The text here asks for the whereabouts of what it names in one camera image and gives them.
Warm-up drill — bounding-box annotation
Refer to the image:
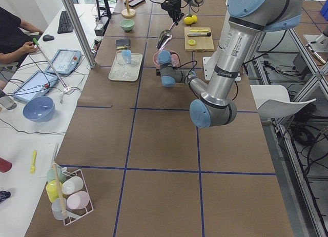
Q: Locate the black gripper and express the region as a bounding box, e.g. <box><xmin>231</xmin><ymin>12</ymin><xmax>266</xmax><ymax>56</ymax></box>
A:
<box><xmin>161</xmin><ymin>0</ymin><xmax>185</xmax><ymax>26</ymax></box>

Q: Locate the metal ice scoop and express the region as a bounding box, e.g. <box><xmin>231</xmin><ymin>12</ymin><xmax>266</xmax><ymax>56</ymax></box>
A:
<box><xmin>156</xmin><ymin>22</ymin><xmax>176</xmax><ymax>50</ymax></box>

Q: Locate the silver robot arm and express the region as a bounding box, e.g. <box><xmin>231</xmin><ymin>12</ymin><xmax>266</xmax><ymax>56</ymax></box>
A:
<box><xmin>156</xmin><ymin>0</ymin><xmax>303</xmax><ymax>128</ymax></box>
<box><xmin>149</xmin><ymin>0</ymin><xmax>204</xmax><ymax>29</ymax></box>

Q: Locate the pink bowl with ice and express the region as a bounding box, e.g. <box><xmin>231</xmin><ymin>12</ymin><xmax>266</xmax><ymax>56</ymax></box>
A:
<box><xmin>153</xmin><ymin>50</ymin><xmax>180</xmax><ymax>68</ymax></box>

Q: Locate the light blue plastic cup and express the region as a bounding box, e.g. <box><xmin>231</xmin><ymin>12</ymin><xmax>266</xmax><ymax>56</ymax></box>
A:
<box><xmin>121</xmin><ymin>50</ymin><xmax>132</xmax><ymax>64</ymax></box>

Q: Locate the white cup in rack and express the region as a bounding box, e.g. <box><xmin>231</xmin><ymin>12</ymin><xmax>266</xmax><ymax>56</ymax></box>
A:
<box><xmin>61</xmin><ymin>176</ymin><xmax>84</xmax><ymax>195</ymax></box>

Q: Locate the pink cup in rack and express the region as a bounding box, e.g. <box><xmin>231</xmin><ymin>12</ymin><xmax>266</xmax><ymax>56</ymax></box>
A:
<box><xmin>67</xmin><ymin>191</ymin><xmax>90</xmax><ymax>210</ymax></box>

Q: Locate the yellow cup in rack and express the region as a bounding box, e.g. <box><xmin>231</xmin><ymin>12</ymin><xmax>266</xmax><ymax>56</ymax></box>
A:
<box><xmin>46</xmin><ymin>180</ymin><xmax>59</xmax><ymax>203</ymax></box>

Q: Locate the yellow lemon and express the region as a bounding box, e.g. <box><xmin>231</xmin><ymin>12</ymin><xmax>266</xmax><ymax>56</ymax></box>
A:
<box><xmin>183</xmin><ymin>15</ymin><xmax>198</xmax><ymax>25</ymax></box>

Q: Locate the wooden cutting board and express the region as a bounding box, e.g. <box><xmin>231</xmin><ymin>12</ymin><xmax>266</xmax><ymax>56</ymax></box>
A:
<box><xmin>184</xmin><ymin>27</ymin><xmax>214</xmax><ymax>51</ymax></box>

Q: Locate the yellow plastic knife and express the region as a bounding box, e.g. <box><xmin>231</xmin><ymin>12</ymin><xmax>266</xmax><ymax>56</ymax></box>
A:
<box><xmin>189</xmin><ymin>29</ymin><xmax>209</xmax><ymax>32</ymax></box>

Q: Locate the metal tube tool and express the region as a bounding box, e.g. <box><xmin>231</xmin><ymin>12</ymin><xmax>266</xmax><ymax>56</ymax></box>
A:
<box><xmin>187</xmin><ymin>32</ymin><xmax>211</xmax><ymax>37</ymax></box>

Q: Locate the dark tray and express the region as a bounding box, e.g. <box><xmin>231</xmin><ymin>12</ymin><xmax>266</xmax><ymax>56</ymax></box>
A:
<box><xmin>128</xmin><ymin>0</ymin><xmax>146</xmax><ymax>8</ymax></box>

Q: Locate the wooden stand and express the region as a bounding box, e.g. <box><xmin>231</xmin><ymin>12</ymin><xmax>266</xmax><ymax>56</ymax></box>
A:
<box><xmin>121</xmin><ymin>0</ymin><xmax>136</xmax><ymax>18</ymax></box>

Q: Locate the green ceramic bowl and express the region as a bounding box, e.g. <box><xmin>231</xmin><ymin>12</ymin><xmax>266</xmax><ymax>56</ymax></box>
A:
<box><xmin>119</xmin><ymin>19</ymin><xmax>135</xmax><ymax>32</ymax></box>

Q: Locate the folded grey cloth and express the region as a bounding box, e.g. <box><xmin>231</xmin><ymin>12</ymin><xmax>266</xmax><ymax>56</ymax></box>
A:
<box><xmin>115</xmin><ymin>38</ymin><xmax>131</xmax><ymax>50</ymax></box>

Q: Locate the clear wine glass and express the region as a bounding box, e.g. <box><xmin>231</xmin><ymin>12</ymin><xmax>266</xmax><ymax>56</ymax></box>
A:
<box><xmin>116</xmin><ymin>50</ymin><xmax>129</xmax><ymax>78</ymax></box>

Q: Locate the cream serving tray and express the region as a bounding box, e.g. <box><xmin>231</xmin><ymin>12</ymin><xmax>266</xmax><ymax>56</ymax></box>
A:
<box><xmin>108</xmin><ymin>53</ymin><xmax>143</xmax><ymax>82</ymax></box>

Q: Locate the black keyboard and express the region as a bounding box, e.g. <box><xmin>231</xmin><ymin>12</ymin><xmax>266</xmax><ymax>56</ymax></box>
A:
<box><xmin>57</xmin><ymin>10</ymin><xmax>73</xmax><ymax>34</ymax></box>

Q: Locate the teach pendant tablet far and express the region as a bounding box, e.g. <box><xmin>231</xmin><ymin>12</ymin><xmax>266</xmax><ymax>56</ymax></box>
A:
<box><xmin>51</xmin><ymin>49</ymin><xmax>81</xmax><ymax>75</ymax></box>

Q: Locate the teach pendant tablet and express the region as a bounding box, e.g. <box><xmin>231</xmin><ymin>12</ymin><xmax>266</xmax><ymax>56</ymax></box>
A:
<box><xmin>11</xmin><ymin>70</ymin><xmax>58</xmax><ymax>103</ymax></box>
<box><xmin>51</xmin><ymin>49</ymin><xmax>81</xmax><ymax>75</ymax></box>

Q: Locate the white chair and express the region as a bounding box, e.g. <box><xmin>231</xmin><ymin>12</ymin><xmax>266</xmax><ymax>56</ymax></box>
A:
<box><xmin>251</xmin><ymin>85</ymin><xmax>316</xmax><ymax>118</ymax></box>

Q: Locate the black computer mouse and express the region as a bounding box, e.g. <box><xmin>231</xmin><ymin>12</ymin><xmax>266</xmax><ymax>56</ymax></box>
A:
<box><xmin>42</xmin><ymin>34</ymin><xmax>54</xmax><ymax>42</ymax></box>

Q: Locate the teach pendant tablet near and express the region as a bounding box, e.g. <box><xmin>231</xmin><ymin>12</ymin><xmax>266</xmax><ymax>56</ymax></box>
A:
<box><xmin>11</xmin><ymin>70</ymin><xmax>58</xmax><ymax>103</ymax></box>

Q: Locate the seated person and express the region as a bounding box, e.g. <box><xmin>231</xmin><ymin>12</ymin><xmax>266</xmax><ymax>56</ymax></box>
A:
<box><xmin>0</xmin><ymin>6</ymin><xmax>44</xmax><ymax>90</ymax></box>

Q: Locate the large blue bowl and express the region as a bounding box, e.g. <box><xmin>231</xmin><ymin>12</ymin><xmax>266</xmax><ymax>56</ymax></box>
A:
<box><xmin>23</xmin><ymin>96</ymin><xmax>56</xmax><ymax>123</ymax></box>

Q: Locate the yellow plastic spoon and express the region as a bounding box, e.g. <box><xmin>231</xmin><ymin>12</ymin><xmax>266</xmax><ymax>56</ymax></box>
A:
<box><xmin>30</xmin><ymin>150</ymin><xmax>37</xmax><ymax>174</ymax></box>

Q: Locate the red object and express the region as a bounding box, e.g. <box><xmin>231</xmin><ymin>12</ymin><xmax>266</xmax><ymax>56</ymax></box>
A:
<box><xmin>0</xmin><ymin>158</ymin><xmax>12</xmax><ymax>173</ymax></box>

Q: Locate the aluminium frame post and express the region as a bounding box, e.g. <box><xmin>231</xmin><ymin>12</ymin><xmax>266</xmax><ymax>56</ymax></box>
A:
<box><xmin>62</xmin><ymin>0</ymin><xmax>96</xmax><ymax>69</ymax></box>

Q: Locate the white wire cup rack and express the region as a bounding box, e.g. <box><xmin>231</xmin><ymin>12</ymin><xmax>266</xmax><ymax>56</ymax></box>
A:
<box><xmin>51</xmin><ymin>163</ymin><xmax>94</xmax><ymax>226</ymax></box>

